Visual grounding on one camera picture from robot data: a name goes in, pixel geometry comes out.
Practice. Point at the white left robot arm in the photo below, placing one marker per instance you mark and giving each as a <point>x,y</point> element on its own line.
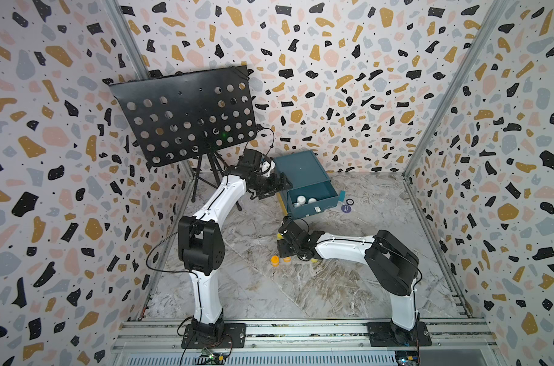
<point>201,246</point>

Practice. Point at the teal drawer cabinet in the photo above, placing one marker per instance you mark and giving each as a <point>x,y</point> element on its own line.
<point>307,178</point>

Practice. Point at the purple small blind disc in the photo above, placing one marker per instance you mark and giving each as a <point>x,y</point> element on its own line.
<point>346,208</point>

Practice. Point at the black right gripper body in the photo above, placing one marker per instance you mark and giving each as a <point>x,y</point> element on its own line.
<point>285,250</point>

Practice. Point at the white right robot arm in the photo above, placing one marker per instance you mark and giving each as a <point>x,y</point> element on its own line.
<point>395,267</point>

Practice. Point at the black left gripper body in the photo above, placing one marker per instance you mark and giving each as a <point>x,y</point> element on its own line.
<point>268,185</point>

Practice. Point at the black perforated music stand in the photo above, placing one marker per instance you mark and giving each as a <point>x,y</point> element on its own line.
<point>182,117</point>

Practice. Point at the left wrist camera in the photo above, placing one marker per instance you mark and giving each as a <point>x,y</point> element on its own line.
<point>253,161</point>

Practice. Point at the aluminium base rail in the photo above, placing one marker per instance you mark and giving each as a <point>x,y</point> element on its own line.
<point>452,341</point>

